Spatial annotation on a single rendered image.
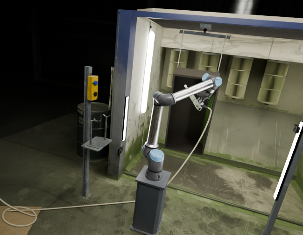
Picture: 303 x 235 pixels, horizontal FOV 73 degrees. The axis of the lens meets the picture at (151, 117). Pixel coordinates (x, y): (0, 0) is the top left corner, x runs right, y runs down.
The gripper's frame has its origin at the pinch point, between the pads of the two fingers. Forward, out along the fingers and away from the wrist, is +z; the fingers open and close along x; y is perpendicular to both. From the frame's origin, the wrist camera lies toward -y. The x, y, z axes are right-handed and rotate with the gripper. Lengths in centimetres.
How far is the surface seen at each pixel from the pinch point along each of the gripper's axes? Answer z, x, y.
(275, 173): 59, -23, 223
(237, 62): -45, 113, 113
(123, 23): -22, 81, -95
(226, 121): 51, 80, 160
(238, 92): -9, 85, 135
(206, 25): -68, 83, 2
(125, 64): 15, 61, -78
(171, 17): -57, 57, -58
